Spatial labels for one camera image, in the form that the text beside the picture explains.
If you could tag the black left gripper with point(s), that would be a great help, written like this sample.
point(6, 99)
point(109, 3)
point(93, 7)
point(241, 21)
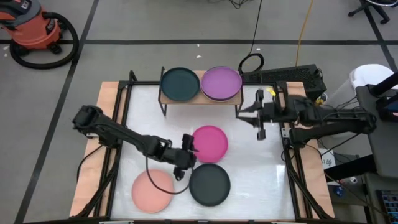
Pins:
point(179, 158)

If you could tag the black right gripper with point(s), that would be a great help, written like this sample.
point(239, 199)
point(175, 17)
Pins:
point(278, 112)

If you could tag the pink plastic plate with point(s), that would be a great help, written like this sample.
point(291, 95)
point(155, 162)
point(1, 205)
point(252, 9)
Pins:
point(211, 143)

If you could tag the purple plastic plate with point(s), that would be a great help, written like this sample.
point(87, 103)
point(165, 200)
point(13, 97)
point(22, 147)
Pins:
point(221, 82)

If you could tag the dark green plastic plate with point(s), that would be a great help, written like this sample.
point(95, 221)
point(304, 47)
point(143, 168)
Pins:
point(210, 186)
point(180, 84)

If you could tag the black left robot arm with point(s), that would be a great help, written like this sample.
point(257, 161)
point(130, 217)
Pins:
point(124, 133)

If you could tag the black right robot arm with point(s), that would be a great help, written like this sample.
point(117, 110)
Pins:
point(335, 124)

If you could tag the yellow tag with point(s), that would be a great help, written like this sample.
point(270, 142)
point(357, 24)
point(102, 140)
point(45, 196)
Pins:
point(271, 91)

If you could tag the black perforated computer case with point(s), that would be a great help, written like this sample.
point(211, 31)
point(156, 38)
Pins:
point(289, 74)

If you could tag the peach plastic plate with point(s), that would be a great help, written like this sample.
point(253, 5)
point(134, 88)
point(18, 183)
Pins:
point(149, 196)

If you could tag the white paper label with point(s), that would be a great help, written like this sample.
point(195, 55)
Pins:
point(329, 158)

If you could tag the wooden base board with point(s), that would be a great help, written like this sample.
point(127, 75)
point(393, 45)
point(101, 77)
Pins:
point(105, 93)

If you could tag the blue round object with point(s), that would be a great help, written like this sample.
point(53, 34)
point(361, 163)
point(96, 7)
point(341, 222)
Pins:
point(339, 191)

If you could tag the white round bin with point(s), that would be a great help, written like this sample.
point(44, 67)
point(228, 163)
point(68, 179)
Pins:
point(370, 76)

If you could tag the grey side desk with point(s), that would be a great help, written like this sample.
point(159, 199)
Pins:
point(385, 143)

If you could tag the black office chair base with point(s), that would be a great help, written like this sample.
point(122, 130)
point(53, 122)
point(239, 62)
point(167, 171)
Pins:
point(373, 11)

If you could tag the orange shop vacuum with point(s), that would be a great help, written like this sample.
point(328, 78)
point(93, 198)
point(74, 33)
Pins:
point(28, 28)
point(74, 37)

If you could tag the colourful keyboard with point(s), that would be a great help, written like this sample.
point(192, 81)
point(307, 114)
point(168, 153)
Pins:
point(390, 207)

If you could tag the wooden shelf with black frame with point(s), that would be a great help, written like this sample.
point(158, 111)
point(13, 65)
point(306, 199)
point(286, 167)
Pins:
point(199, 99)

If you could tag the black metal table frame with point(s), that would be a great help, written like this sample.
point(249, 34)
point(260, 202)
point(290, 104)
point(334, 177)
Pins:
point(140, 83)

